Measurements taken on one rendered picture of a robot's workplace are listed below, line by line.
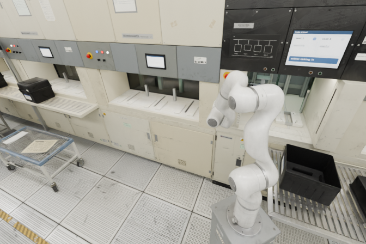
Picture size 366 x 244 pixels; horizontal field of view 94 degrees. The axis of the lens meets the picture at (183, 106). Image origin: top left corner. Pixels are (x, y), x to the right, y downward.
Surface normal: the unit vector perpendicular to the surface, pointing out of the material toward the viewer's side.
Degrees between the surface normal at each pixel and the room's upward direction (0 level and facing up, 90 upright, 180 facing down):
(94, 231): 0
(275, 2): 90
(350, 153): 90
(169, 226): 0
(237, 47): 90
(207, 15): 90
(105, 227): 0
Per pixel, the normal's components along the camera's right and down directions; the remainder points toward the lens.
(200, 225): -0.04, -0.86
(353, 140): -0.39, 0.48
